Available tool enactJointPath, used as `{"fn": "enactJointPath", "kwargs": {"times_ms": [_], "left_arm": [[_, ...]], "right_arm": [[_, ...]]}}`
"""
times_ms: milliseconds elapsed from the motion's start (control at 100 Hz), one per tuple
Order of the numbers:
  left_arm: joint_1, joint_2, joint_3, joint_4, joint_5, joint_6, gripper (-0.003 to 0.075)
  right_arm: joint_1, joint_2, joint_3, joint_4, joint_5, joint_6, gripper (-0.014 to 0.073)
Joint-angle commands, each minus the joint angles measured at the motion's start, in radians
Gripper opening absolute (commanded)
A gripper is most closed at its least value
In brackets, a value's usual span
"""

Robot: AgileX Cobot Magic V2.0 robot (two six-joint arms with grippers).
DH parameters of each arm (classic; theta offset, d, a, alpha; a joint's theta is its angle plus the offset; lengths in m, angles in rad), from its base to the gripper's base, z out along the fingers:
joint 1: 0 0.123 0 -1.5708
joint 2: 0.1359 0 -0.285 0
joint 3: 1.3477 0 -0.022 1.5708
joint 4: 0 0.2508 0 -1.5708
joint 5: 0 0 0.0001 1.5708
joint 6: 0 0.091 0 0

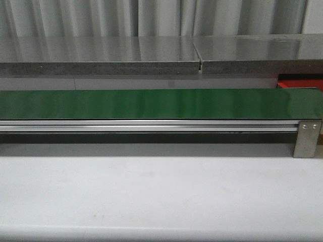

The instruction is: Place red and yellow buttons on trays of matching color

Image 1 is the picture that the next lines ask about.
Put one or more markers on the red plastic tray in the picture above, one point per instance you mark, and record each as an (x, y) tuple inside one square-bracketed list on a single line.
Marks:
[(301, 83)]

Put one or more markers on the green conveyor belt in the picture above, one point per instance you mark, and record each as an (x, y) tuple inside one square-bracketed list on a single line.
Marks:
[(286, 103)]

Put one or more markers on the grey stone counter right slab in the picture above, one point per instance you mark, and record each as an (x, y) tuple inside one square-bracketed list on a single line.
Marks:
[(260, 54)]

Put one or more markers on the grey stone counter slab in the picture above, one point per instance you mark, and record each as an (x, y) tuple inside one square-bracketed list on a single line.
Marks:
[(260, 54), (98, 56)]

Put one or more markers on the grey stone counter left slab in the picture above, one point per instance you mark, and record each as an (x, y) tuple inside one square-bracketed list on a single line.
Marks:
[(98, 56)]

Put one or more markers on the grey pleated curtain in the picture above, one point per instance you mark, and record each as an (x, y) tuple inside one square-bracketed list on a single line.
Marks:
[(150, 18)]

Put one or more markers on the aluminium conveyor frame rail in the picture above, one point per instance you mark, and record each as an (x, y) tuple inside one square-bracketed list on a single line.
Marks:
[(149, 125)]

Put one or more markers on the steel conveyor support bracket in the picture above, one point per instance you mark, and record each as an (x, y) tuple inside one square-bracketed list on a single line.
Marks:
[(307, 137)]

